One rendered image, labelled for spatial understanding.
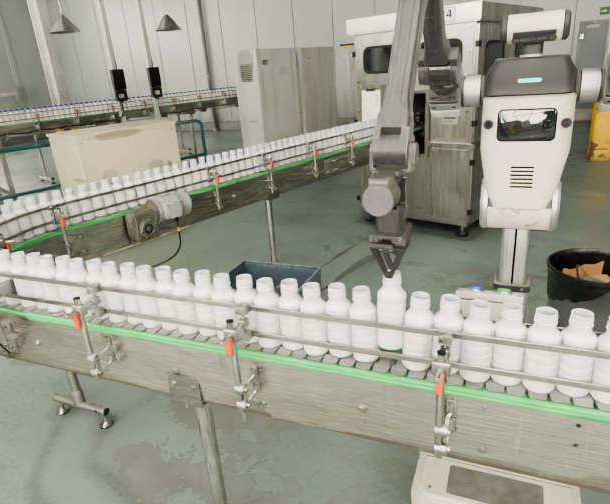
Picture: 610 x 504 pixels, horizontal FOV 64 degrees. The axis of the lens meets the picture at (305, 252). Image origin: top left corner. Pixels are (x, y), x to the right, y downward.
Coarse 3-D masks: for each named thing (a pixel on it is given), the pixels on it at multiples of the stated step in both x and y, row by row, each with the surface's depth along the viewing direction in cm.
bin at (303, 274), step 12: (240, 264) 180; (252, 264) 182; (264, 264) 179; (276, 264) 177; (288, 264) 175; (252, 276) 184; (264, 276) 181; (276, 276) 179; (288, 276) 177; (300, 276) 175; (312, 276) 164; (300, 288) 156
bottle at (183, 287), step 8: (176, 272) 120; (184, 272) 121; (176, 280) 119; (184, 280) 119; (176, 288) 119; (184, 288) 119; (192, 288) 120; (184, 296) 119; (192, 296) 120; (176, 304) 120; (184, 304) 119; (192, 304) 120; (176, 312) 121; (184, 312) 120; (192, 312) 121; (184, 320) 121; (192, 320) 121; (184, 328) 122; (192, 328) 122
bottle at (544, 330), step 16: (544, 320) 88; (528, 336) 90; (544, 336) 88; (560, 336) 88; (528, 352) 91; (544, 352) 89; (528, 368) 92; (544, 368) 90; (528, 384) 93; (544, 384) 91
